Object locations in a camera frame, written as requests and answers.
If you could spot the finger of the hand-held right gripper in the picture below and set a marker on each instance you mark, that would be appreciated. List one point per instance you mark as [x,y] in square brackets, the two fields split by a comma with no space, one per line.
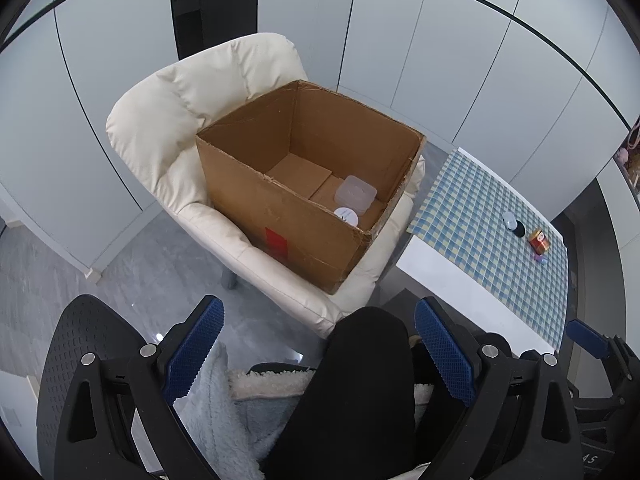
[587,335]

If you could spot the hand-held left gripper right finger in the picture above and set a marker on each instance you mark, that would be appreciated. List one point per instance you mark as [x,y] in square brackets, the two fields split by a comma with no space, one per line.
[445,355]

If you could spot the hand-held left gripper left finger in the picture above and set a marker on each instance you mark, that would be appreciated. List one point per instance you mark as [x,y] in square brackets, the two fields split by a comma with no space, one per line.
[195,340]

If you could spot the red gold can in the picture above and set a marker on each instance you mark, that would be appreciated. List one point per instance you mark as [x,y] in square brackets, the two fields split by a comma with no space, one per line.
[539,241]

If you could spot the small black round lid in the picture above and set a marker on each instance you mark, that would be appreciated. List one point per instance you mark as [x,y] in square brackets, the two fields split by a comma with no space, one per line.
[520,230]

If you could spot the brown cardboard box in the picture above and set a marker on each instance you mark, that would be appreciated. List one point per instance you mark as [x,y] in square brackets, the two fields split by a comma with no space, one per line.
[280,230]

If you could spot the white and black small object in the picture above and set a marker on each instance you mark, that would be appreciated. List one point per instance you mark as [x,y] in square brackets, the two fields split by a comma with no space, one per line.
[508,220]

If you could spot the round white powder compact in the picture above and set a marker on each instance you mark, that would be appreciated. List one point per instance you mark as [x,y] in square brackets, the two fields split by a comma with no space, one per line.
[346,216]

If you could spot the clear plastic case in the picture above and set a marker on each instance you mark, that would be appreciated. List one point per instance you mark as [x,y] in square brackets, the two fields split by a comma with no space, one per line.
[356,194]

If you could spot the white table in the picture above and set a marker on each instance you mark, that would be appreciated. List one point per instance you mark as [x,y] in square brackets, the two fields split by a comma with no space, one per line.
[450,285]

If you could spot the light blue fluffy robe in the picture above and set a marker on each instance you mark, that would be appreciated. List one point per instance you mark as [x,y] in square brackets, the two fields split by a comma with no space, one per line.
[215,420]

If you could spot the person's black trousers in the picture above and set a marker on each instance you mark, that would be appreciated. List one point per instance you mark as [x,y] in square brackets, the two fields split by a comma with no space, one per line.
[350,385]

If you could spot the blue checkered tablecloth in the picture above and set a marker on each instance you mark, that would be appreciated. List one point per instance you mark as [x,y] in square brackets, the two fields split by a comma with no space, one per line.
[475,240]

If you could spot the white sideboard dark top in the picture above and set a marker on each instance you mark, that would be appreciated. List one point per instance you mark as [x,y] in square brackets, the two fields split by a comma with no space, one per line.
[620,220]

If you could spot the pink plush toy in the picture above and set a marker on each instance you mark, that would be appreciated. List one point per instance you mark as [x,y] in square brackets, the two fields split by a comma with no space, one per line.
[623,156]

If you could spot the cream padded armchair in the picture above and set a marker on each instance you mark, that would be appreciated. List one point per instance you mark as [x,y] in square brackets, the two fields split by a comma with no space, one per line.
[175,125]

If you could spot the white built-in wardrobe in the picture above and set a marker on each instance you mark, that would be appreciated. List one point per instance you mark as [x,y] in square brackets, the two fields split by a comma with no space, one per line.
[400,35]

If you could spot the black glass panel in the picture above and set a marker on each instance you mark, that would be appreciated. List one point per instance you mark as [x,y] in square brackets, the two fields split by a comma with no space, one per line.
[215,0]

